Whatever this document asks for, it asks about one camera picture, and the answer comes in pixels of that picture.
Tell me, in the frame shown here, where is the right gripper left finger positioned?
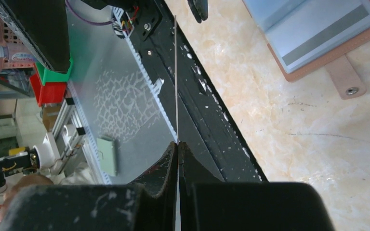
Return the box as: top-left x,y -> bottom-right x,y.
0,142 -> 178,231

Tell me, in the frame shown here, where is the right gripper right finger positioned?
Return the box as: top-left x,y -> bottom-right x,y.
177,142 -> 334,231

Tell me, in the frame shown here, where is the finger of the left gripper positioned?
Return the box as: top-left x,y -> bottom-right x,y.
187,0 -> 209,24

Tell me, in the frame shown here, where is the pink leather card holder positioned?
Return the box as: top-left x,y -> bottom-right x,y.
244,0 -> 370,100

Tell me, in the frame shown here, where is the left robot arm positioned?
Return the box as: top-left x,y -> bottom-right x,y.
0,0 -> 70,74

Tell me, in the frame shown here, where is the pale green small box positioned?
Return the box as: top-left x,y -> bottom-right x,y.
97,137 -> 118,177

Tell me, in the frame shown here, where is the green and red box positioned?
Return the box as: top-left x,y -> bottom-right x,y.
29,57 -> 74,106

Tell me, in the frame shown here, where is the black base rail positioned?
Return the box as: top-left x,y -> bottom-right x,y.
127,0 -> 267,182

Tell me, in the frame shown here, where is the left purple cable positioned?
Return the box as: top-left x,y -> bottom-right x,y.
64,0 -> 116,27

